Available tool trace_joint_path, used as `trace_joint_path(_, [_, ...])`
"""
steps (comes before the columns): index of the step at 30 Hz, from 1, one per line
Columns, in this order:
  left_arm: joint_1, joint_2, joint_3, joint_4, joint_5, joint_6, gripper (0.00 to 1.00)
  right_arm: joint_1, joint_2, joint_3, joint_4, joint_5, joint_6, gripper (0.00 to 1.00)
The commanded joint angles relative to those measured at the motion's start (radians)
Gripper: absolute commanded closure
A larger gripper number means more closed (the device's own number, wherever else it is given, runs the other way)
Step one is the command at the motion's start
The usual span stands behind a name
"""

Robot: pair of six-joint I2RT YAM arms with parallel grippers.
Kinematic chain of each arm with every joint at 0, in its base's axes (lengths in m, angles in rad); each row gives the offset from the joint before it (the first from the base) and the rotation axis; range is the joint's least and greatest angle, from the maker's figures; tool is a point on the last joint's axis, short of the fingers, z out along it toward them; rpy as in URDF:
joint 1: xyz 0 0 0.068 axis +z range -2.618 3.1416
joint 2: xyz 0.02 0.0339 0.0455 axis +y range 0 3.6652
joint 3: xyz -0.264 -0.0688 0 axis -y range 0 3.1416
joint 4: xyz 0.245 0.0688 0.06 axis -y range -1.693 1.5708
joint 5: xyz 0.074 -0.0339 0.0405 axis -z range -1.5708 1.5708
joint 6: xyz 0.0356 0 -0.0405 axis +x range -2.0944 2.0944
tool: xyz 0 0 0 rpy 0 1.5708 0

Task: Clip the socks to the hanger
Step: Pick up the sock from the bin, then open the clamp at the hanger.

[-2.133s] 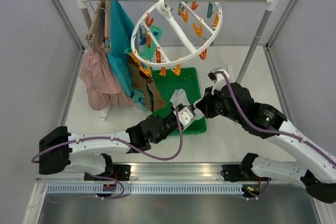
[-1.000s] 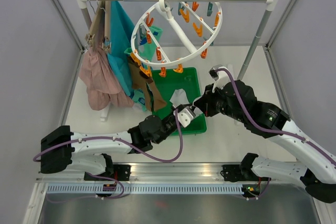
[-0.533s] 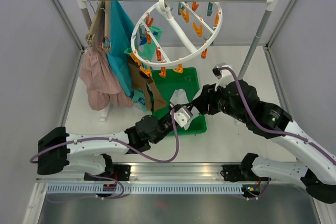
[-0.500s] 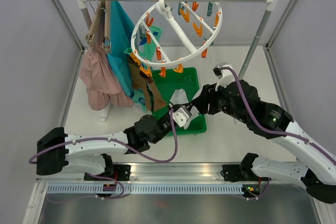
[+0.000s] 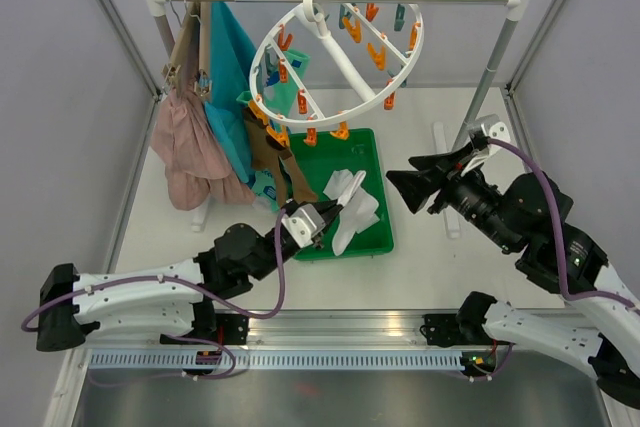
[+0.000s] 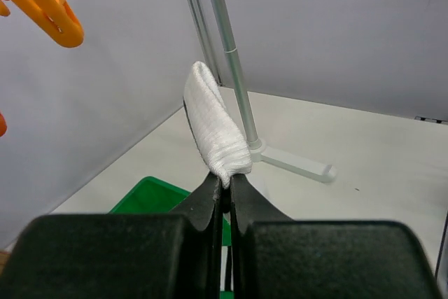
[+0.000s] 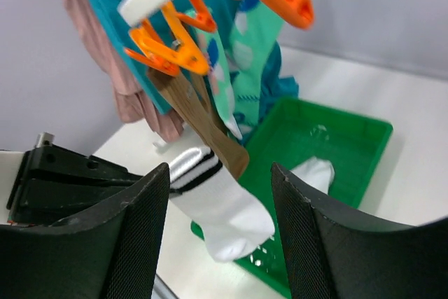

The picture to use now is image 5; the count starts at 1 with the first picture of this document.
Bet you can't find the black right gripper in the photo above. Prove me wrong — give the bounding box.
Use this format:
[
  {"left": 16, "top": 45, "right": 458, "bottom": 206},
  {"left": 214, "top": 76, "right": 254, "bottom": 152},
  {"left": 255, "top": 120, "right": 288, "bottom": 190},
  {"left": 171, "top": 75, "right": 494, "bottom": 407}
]
[{"left": 384, "top": 139, "right": 520, "bottom": 251}]

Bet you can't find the white black-striped sock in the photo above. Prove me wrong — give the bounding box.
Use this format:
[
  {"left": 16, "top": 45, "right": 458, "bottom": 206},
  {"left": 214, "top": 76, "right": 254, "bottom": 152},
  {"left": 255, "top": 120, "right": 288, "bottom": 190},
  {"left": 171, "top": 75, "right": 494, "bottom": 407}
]
[{"left": 332, "top": 170, "right": 379, "bottom": 256}]

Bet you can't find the mint patterned sock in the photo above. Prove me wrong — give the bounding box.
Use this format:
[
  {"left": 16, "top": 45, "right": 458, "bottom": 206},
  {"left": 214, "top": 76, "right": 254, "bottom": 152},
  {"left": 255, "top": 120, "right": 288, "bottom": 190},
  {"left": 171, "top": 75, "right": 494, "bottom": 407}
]
[
  {"left": 262, "top": 48, "right": 311, "bottom": 116},
  {"left": 234, "top": 90, "right": 281, "bottom": 213}
]

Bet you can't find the brown ribbed sock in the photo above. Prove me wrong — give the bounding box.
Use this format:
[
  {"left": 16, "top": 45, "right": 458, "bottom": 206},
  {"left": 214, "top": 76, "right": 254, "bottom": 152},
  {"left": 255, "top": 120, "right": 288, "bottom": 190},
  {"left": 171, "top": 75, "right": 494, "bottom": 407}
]
[{"left": 242, "top": 108, "right": 292, "bottom": 175}]

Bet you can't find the white round clip hanger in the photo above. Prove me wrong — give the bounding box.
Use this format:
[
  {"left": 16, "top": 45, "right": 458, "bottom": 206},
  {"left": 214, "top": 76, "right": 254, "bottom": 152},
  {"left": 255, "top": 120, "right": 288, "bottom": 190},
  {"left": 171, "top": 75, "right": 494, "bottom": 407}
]
[{"left": 248, "top": 0, "right": 424, "bottom": 146}]

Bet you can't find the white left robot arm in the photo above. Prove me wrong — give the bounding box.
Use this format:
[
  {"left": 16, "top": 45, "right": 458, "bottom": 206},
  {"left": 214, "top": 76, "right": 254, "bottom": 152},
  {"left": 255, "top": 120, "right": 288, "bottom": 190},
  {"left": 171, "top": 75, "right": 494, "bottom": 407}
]
[{"left": 21, "top": 200, "right": 344, "bottom": 352}]

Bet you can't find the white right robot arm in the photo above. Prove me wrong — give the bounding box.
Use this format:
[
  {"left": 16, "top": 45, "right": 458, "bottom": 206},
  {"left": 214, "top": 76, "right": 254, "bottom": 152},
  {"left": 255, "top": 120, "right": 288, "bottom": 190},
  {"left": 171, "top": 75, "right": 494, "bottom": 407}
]
[{"left": 386, "top": 138, "right": 639, "bottom": 409}]

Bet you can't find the beige wooden hanger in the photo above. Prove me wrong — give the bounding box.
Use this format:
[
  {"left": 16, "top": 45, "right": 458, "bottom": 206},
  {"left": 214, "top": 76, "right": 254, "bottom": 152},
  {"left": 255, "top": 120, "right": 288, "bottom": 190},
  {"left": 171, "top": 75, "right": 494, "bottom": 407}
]
[
  {"left": 162, "top": 0, "right": 200, "bottom": 96},
  {"left": 195, "top": 1, "right": 212, "bottom": 101}
]

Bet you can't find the green plastic tray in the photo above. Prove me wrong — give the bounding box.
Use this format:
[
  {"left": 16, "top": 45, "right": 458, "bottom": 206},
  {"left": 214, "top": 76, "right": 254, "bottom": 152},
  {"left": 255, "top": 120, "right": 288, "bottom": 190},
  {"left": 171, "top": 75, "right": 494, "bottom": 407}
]
[{"left": 290, "top": 128, "right": 394, "bottom": 258}]

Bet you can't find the pink garment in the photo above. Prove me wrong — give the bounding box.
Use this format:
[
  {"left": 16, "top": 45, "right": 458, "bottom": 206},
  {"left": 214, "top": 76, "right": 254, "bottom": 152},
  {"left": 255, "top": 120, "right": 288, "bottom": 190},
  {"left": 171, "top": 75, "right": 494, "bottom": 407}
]
[{"left": 150, "top": 90, "right": 255, "bottom": 211}]

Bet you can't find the teal shirt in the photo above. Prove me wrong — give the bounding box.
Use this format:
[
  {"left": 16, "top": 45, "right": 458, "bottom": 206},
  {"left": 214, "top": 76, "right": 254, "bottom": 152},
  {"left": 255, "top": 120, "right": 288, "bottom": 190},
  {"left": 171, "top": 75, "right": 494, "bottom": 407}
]
[{"left": 205, "top": 2, "right": 256, "bottom": 184}]

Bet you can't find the metal clothes rack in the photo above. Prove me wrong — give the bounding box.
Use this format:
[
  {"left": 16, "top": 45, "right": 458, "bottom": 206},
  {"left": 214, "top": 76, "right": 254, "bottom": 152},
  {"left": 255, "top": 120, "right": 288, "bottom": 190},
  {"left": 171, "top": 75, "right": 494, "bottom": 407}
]
[{"left": 146, "top": 0, "right": 530, "bottom": 146}]

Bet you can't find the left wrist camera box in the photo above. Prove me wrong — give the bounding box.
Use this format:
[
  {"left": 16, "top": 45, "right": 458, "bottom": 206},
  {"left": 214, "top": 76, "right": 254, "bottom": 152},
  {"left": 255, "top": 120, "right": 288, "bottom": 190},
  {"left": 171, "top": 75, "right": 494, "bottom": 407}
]
[{"left": 281, "top": 203, "right": 326, "bottom": 249}]

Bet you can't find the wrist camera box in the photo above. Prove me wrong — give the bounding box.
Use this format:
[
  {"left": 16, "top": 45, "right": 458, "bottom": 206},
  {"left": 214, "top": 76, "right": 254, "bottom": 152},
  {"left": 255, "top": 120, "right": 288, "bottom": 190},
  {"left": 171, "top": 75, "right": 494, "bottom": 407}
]
[
  {"left": 464, "top": 114, "right": 511, "bottom": 172},
  {"left": 281, "top": 203, "right": 326, "bottom": 249}
]

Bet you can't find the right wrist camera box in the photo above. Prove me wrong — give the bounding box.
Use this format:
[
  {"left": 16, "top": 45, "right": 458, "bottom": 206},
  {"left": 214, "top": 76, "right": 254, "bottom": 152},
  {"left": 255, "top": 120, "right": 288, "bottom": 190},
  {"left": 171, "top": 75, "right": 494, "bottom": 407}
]
[{"left": 464, "top": 114, "right": 511, "bottom": 172}]

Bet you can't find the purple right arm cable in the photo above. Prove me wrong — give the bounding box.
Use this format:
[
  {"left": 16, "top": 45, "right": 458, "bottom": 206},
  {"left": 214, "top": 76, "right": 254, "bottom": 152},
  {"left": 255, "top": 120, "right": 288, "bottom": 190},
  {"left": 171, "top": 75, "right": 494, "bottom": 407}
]
[{"left": 487, "top": 139, "right": 640, "bottom": 383}]

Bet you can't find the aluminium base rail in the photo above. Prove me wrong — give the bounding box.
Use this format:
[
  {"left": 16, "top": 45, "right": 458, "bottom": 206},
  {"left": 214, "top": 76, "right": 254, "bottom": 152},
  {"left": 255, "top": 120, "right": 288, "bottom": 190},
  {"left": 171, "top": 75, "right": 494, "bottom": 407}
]
[{"left": 84, "top": 309, "right": 614, "bottom": 354}]

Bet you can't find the white slotted cable duct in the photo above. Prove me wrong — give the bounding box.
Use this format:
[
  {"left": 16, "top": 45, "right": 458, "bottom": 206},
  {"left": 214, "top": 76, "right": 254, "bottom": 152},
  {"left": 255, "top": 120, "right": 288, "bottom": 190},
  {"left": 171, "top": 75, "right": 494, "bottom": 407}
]
[{"left": 89, "top": 349, "right": 463, "bottom": 371}]

